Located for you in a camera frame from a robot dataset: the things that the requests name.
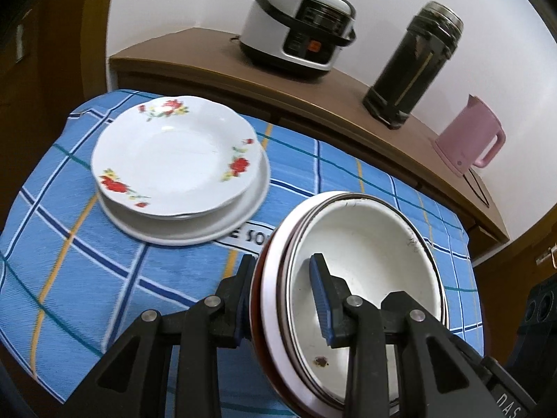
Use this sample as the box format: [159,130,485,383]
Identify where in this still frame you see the brown wooden sideboard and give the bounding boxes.
[110,28,509,256]

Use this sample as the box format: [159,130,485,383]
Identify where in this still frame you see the white black rice cooker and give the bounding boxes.
[238,0,356,80]

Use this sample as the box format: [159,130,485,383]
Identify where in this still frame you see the red pink plastic bowl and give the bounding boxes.
[249,191,343,417]

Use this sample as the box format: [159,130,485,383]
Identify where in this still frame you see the right silver door handle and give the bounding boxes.
[535,245,557,269]

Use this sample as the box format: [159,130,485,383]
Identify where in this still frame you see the white enamel bowl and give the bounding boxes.
[276,195,450,412]

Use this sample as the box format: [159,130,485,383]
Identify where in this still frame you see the silver door handle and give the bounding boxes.
[535,245,557,269]
[15,24,25,63]

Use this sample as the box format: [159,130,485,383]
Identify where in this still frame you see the white plate red flowers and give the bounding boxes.
[91,95,264,220]

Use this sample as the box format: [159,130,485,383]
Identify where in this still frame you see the pink electric kettle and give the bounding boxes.
[432,94,506,177]

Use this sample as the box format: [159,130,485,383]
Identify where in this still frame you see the brown wooden door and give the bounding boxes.
[1,0,110,215]
[474,229,556,364]

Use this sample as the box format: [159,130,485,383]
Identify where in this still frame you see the right brown wooden door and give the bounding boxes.
[474,229,556,364]

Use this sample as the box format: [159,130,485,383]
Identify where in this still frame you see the blue checked tablecloth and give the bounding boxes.
[1,90,484,417]

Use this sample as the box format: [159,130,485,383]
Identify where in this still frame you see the black kettle power cable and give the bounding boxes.
[462,167,491,209]

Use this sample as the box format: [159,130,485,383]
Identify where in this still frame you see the black tall thermos flask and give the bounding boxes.
[362,1,464,129]

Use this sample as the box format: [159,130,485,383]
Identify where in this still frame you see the plain white flat plate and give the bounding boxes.
[96,146,271,246]

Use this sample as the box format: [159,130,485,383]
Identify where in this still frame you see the white plate pink floral rim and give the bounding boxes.
[96,148,271,224]

